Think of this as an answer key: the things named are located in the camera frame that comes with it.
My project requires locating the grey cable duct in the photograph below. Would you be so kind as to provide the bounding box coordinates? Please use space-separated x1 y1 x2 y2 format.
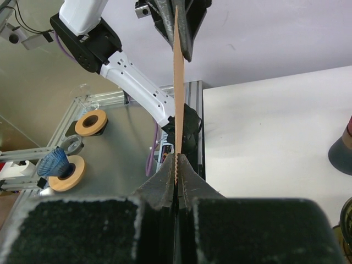
153 131 174 171

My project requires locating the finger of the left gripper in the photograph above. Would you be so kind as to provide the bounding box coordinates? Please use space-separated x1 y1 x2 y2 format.
175 0 212 62
147 0 174 48

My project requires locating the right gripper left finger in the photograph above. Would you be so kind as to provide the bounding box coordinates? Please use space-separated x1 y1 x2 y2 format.
1 154 175 263

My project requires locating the dark green dripper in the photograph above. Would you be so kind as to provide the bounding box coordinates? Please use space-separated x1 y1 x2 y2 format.
332 198 351 263

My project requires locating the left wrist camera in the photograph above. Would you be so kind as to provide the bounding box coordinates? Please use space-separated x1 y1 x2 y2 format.
135 0 151 19

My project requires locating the wooden ring under dripper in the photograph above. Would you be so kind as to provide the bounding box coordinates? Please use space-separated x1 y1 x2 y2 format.
48 155 86 193

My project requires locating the brown paper coffee filter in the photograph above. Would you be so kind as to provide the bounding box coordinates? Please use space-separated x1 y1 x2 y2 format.
173 6 184 186

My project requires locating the black red carafe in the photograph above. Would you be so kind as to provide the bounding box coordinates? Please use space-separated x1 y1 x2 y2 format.
328 119 352 175

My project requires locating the small clear glass cup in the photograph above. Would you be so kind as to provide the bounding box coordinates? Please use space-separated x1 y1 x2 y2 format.
60 135 84 156

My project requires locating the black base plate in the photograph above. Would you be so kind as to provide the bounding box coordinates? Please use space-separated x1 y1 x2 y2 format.
181 114 206 180

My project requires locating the blue glass dripper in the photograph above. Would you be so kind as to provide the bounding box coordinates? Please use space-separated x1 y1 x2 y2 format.
37 147 75 178

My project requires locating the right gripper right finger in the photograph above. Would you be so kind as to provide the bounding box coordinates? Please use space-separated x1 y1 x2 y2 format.
177 154 346 263

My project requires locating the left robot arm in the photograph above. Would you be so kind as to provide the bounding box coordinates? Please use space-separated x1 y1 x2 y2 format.
50 1 212 154

